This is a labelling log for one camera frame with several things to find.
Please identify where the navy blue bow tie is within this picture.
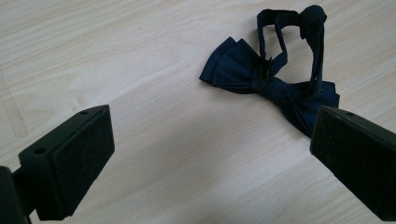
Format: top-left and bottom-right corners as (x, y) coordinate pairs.
(199, 4), (341, 139)

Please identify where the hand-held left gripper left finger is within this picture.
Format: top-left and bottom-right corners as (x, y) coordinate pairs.
(11, 104), (116, 221)

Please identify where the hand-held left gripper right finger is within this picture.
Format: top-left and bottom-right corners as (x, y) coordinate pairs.
(309, 105), (396, 222)

